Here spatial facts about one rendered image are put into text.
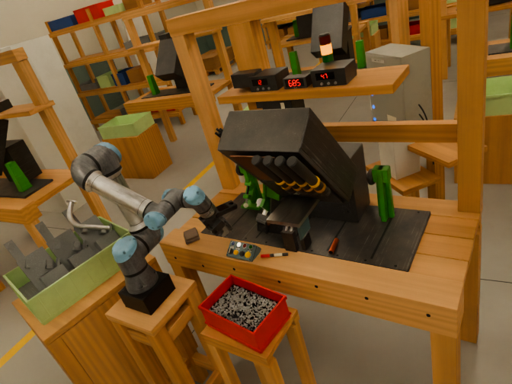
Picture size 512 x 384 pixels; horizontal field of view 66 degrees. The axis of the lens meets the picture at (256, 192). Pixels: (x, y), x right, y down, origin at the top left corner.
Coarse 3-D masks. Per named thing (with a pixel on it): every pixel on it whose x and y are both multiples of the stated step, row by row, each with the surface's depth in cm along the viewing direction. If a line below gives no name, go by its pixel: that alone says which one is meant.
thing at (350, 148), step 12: (348, 144) 187; (360, 144) 184; (360, 156) 184; (360, 168) 185; (360, 180) 186; (360, 192) 188; (324, 204) 193; (336, 204) 189; (348, 204) 185; (360, 204) 189; (312, 216) 202; (324, 216) 198; (336, 216) 194; (348, 216) 190; (360, 216) 190
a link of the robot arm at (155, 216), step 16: (80, 160) 158; (80, 176) 155; (96, 176) 156; (96, 192) 156; (112, 192) 153; (128, 192) 154; (128, 208) 153; (144, 208) 151; (160, 208) 151; (160, 224) 149
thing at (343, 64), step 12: (336, 60) 176; (348, 60) 171; (264, 72) 191; (276, 72) 185; (288, 72) 192; (312, 72) 172; (324, 72) 169; (336, 72) 166; (348, 72) 167; (252, 84) 192; (264, 84) 188; (276, 84) 185; (312, 84) 175; (324, 84) 172; (336, 84) 169
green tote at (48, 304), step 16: (112, 224) 240; (80, 240) 247; (96, 256) 213; (112, 256) 220; (16, 272) 223; (80, 272) 208; (96, 272) 215; (112, 272) 221; (16, 288) 204; (48, 288) 198; (64, 288) 204; (80, 288) 210; (32, 304) 194; (48, 304) 199; (64, 304) 205; (48, 320) 201
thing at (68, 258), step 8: (40, 224) 220; (40, 232) 221; (48, 232) 223; (64, 232) 228; (72, 232) 231; (48, 240) 223; (64, 240) 228; (72, 240) 230; (64, 248) 227; (72, 248) 230; (88, 248) 230; (56, 256) 224; (64, 256) 226; (72, 256) 225; (80, 256) 226; (88, 256) 229; (64, 264) 226; (72, 264) 223; (80, 264) 226
